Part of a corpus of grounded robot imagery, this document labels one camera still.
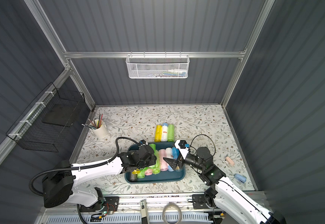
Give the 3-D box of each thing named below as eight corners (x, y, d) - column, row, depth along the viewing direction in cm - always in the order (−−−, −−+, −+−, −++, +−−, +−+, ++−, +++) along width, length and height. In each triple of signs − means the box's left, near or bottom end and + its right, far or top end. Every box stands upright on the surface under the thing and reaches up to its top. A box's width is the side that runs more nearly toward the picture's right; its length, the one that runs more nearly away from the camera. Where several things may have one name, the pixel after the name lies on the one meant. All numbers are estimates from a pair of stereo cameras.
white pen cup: (95, 138, 102) (87, 129, 93) (98, 129, 108) (92, 119, 99) (106, 138, 102) (100, 129, 93) (109, 129, 108) (104, 119, 98)
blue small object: (233, 178, 84) (235, 176, 81) (234, 174, 85) (236, 172, 83) (243, 183, 82) (246, 181, 79) (244, 179, 83) (247, 177, 81)
